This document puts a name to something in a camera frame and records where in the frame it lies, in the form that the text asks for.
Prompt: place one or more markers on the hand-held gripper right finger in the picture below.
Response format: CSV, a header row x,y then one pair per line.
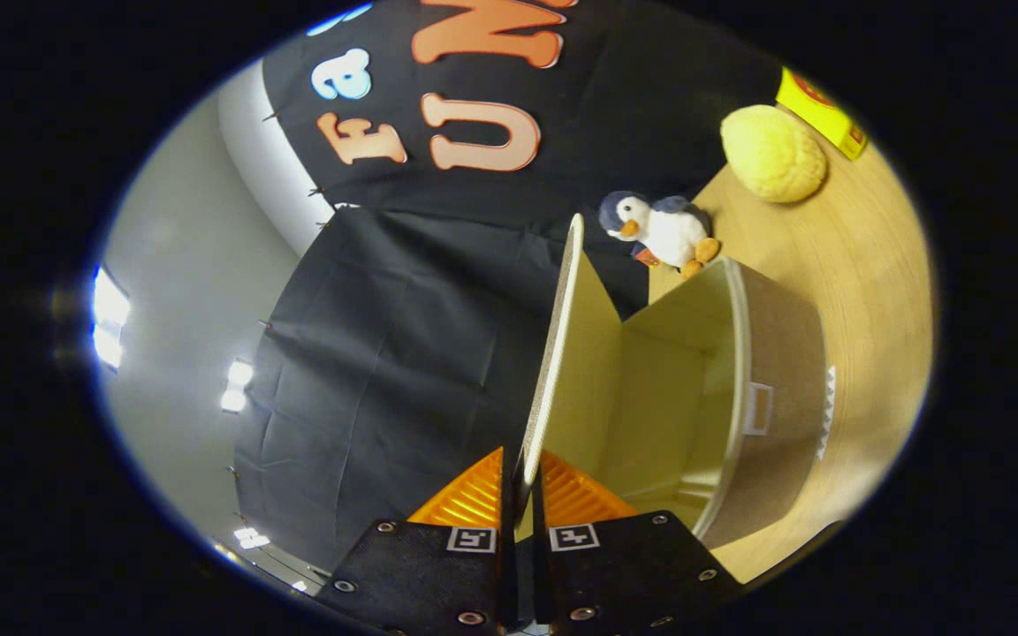
x,y
624,574

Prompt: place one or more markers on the black backdrop cloth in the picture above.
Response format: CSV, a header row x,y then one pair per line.
x,y
385,353

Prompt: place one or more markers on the blue white penguin plush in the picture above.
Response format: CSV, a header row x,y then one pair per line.
x,y
668,231

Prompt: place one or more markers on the beige fabric storage box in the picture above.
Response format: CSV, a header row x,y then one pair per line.
x,y
783,371

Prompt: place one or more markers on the row of black cloth clips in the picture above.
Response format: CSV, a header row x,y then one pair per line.
x,y
316,191

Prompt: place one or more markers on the beige storage box lid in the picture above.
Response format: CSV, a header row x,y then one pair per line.
x,y
562,336

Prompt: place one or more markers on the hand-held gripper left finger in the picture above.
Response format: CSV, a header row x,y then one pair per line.
x,y
421,574

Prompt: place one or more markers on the ceiling light panel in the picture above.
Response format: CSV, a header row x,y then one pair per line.
x,y
237,384
251,537
110,314

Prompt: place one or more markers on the yellow book with red circle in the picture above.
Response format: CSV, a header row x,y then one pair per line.
x,y
818,110

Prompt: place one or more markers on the yellow bun plush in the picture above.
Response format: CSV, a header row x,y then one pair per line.
x,y
772,155

